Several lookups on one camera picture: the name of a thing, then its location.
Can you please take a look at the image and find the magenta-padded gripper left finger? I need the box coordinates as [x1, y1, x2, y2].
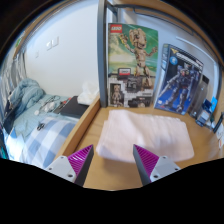
[44, 144, 95, 187]

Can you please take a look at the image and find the white wall switch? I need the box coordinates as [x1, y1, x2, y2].
[45, 36, 60, 51]

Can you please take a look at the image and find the blue duvet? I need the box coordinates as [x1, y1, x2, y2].
[8, 78, 46, 111]

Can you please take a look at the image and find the blue white checked blanket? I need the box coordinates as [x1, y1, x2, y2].
[6, 114, 79, 169]

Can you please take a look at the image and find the dark blue small box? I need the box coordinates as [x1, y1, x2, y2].
[196, 109, 213, 126]

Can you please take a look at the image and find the pink towel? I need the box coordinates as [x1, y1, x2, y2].
[95, 109, 195, 163]

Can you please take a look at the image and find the white plastic bag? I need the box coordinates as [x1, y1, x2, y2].
[77, 80, 100, 106]

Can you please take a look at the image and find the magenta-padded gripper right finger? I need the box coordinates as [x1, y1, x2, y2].
[133, 144, 181, 186]

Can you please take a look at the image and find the bed with light blue sheet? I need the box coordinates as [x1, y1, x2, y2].
[0, 49, 91, 169]

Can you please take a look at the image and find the clear bottle with black cap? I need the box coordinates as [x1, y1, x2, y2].
[191, 74, 210, 118]

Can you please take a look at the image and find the black laptop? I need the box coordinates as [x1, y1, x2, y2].
[59, 95, 90, 119]

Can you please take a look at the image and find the blue robot model kit box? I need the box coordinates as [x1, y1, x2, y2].
[153, 43, 205, 116]

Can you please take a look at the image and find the black electric shaver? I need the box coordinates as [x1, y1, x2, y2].
[213, 113, 224, 134]

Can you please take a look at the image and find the green tree figure toy box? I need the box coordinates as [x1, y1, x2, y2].
[107, 22, 160, 109]

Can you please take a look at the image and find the small light blue box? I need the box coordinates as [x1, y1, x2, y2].
[203, 96, 218, 116]

